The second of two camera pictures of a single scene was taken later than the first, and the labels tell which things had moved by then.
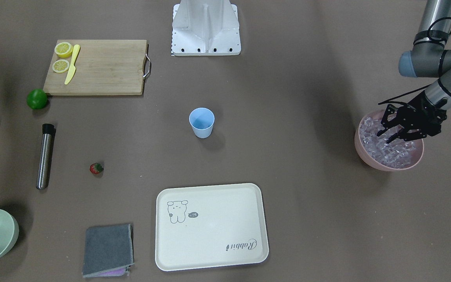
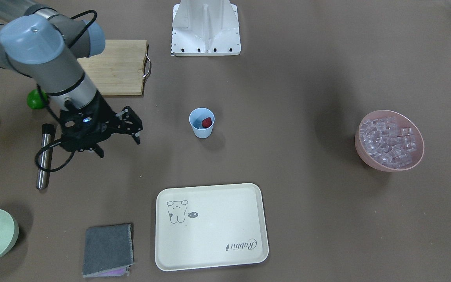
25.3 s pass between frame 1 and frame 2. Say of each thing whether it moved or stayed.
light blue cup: stayed
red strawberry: moved
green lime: stayed
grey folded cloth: stayed
